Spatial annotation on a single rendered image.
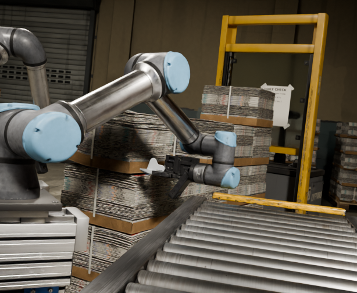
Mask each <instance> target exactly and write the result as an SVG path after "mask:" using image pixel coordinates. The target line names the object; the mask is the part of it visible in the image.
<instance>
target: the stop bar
mask: <svg viewBox="0 0 357 293"><path fill-rule="evenodd" d="M212 199H220V200H225V201H234V202H242V203H251V204H256V205H265V206H274V207H278V208H287V209H296V210H304V211H310V212H318V213H327V214H332V215H340V216H345V215H346V212H347V211H346V210H345V209H341V208H332V207H327V206H319V205H310V204H304V203H296V202H287V201H278V200H273V199H264V198H255V197H250V196H241V195H233V194H224V193H218V192H214V193H213V194H212Z"/></svg>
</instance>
